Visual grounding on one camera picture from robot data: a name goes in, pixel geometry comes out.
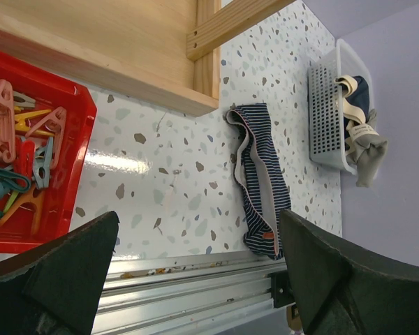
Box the aluminium table rail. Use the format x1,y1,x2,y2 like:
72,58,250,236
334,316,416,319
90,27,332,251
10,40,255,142
91,251,295,334

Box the wooden clothes rack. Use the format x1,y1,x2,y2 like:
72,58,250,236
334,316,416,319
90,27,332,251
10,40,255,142
0,1,286,116

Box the pink clothespin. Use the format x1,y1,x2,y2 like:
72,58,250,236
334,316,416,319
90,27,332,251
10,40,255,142
0,79,16,163

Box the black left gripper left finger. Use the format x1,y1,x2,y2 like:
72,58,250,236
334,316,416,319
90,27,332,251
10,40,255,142
0,211,119,334

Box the teal clothespin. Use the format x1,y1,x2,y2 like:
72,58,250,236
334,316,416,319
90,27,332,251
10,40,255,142
0,167,31,200

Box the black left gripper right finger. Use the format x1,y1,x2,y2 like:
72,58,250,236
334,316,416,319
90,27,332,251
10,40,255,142
279,210,419,334

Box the pile of clothes in basket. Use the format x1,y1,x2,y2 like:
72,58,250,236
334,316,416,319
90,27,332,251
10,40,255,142
335,75,370,137

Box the clothespins in red bin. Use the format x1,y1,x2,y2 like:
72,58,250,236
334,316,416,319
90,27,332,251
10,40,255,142
0,90,67,235

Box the navy striped underwear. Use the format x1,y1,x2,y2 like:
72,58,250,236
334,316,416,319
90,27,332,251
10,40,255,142
226,103,292,260

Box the red clothespin bin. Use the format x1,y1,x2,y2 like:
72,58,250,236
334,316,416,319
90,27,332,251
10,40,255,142
0,52,96,253

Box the white laundry basket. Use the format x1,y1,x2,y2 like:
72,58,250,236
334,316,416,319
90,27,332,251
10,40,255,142
307,39,374,175

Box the beige grey underwear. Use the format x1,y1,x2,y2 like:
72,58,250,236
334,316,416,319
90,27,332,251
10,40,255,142
345,109,389,188

